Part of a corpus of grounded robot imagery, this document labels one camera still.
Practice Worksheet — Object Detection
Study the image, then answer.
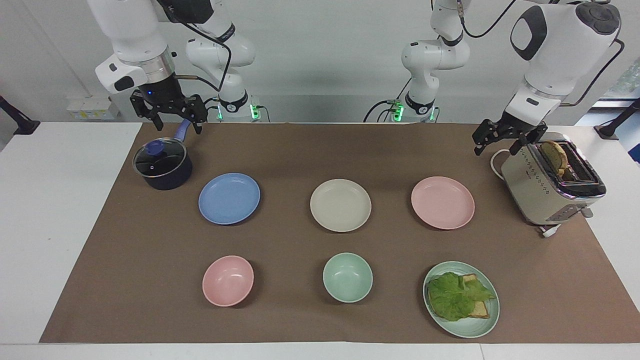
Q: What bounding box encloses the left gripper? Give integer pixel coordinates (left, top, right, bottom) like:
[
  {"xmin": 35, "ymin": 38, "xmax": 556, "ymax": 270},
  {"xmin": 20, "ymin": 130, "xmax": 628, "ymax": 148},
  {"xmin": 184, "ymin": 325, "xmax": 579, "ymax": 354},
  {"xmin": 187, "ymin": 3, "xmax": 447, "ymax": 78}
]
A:
[{"xmin": 472, "ymin": 110, "xmax": 549, "ymax": 157}]

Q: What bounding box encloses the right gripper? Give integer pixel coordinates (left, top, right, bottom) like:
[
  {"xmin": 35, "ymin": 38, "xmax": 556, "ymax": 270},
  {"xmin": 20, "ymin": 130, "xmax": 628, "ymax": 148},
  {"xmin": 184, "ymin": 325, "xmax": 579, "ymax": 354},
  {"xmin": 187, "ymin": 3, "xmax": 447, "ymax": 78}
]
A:
[{"xmin": 129, "ymin": 73, "xmax": 209, "ymax": 136}]

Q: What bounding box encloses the toasted bread slice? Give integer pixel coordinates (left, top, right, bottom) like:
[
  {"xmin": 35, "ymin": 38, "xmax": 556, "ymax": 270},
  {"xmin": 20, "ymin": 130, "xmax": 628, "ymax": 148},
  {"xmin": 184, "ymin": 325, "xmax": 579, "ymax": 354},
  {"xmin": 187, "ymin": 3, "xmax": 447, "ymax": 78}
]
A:
[{"xmin": 539, "ymin": 140, "xmax": 570, "ymax": 177}]

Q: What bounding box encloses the glass lid with blue knob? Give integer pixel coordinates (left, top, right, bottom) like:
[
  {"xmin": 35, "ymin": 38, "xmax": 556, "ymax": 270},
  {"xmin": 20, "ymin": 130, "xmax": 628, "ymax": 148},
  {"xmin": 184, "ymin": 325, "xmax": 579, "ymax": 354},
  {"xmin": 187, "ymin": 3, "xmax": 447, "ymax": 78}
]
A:
[{"xmin": 133, "ymin": 138, "xmax": 188, "ymax": 178}]

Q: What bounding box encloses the silver toaster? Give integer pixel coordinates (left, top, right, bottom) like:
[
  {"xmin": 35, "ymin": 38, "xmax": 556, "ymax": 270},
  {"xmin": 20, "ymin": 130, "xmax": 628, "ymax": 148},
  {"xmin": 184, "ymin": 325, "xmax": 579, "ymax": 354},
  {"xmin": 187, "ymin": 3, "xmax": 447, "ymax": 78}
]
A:
[{"xmin": 500, "ymin": 132, "xmax": 608, "ymax": 226}]

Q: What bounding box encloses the dark blue saucepan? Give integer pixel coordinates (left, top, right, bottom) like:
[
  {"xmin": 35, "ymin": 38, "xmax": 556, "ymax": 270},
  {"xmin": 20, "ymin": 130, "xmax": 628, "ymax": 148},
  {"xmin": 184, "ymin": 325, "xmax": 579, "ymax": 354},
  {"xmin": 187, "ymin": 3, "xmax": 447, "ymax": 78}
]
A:
[{"xmin": 132, "ymin": 118, "xmax": 194, "ymax": 192}]

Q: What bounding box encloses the pink plate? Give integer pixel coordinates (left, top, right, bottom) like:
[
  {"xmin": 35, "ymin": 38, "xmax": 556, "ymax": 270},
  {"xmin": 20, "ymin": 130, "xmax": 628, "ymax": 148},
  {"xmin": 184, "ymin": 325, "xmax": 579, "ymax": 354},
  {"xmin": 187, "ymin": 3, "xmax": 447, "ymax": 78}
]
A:
[{"xmin": 410, "ymin": 176, "xmax": 476, "ymax": 231}]

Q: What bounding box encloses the black stand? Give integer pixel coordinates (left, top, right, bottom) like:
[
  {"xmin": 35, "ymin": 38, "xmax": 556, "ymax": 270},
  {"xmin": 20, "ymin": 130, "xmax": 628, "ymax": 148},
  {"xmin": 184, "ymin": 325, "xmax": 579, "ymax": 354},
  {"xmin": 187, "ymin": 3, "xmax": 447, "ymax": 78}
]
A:
[
  {"xmin": 593, "ymin": 98, "xmax": 640, "ymax": 140},
  {"xmin": 0, "ymin": 95, "xmax": 41, "ymax": 136}
]

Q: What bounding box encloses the blue plate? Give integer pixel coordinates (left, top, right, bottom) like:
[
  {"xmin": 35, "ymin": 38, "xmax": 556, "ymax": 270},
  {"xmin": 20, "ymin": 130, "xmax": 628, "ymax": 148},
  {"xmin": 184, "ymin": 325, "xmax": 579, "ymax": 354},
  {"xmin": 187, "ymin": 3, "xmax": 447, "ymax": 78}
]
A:
[{"xmin": 198, "ymin": 172, "xmax": 261, "ymax": 226}]

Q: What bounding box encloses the green lettuce leaf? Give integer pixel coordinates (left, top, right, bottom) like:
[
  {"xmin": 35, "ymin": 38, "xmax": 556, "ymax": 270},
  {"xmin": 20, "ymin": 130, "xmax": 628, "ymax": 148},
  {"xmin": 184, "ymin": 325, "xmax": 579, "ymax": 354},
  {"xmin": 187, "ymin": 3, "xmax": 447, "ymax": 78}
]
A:
[{"xmin": 427, "ymin": 271, "xmax": 497, "ymax": 322}]

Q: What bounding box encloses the beige plate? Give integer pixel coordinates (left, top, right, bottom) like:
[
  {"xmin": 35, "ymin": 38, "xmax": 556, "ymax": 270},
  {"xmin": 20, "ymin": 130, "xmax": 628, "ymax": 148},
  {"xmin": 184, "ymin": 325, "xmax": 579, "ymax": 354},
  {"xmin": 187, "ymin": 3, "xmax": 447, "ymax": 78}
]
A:
[{"xmin": 309, "ymin": 178, "xmax": 373, "ymax": 233}]

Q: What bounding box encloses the pink bowl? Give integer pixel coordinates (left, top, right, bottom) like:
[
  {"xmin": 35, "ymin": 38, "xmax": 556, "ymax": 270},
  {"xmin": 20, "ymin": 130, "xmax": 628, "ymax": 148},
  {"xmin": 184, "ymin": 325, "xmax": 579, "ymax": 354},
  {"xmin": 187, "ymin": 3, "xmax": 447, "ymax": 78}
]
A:
[{"xmin": 201, "ymin": 255, "xmax": 255, "ymax": 308}]

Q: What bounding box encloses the green plate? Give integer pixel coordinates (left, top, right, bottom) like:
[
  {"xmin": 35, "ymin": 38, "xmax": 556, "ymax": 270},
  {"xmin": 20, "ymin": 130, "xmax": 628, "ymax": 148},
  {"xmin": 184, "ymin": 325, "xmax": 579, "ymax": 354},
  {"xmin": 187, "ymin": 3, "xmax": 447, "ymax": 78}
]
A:
[{"xmin": 422, "ymin": 260, "xmax": 501, "ymax": 339}]

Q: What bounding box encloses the green bowl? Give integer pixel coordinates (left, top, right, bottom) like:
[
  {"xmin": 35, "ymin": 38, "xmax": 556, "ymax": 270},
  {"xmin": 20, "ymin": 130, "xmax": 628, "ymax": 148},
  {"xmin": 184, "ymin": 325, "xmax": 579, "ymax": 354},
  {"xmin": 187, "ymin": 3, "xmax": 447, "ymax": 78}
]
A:
[{"xmin": 322, "ymin": 252, "xmax": 374, "ymax": 304}]

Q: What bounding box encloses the white toaster cord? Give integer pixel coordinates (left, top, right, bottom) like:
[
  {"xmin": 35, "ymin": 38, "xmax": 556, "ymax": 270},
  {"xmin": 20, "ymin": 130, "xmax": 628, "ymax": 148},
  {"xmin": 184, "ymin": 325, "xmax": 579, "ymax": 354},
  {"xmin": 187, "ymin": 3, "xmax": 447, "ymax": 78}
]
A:
[{"xmin": 489, "ymin": 148, "xmax": 512, "ymax": 182}]

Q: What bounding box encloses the white wall socket box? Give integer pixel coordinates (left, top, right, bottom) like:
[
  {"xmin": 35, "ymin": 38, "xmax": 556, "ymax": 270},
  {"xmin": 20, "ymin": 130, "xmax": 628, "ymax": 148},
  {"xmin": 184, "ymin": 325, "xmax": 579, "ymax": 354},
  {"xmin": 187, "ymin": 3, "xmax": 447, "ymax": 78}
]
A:
[{"xmin": 66, "ymin": 96, "xmax": 121, "ymax": 121}]

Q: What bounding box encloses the black cable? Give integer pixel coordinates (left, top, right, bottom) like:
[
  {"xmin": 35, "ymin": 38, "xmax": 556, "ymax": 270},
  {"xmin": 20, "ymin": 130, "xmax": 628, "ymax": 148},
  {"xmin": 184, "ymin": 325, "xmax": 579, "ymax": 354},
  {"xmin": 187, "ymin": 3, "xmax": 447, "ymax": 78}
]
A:
[
  {"xmin": 559, "ymin": 37, "xmax": 626, "ymax": 108},
  {"xmin": 363, "ymin": 98, "xmax": 402, "ymax": 124},
  {"xmin": 170, "ymin": 10, "xmax": 234, "ymax": 94},
  {"xmin": 456, "ymin": 0, "xmax": 519, "ymax": 40}
]

